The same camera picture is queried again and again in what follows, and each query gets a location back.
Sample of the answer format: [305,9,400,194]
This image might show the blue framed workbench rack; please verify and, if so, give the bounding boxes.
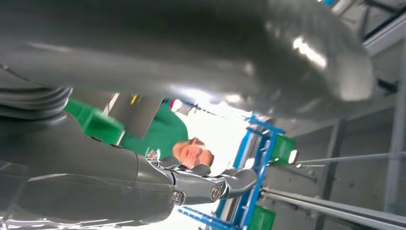
[177,115,286,230]

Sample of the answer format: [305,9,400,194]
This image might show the grey metal panel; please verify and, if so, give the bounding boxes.
[107,93,165,139]

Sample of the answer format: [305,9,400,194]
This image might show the person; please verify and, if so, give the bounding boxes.
[120,100,215,170]

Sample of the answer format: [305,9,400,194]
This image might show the green plastic crate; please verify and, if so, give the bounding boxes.
[63,97,125,146]

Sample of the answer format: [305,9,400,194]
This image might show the small green plastic bin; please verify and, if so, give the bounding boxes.
[269,135,298,166]
[248,205,277,230]

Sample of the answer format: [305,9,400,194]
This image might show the thin metal rod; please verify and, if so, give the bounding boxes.
[295,152,406,170]

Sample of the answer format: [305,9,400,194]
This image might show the grey metal rail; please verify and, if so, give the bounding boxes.
[259,187,406,230]

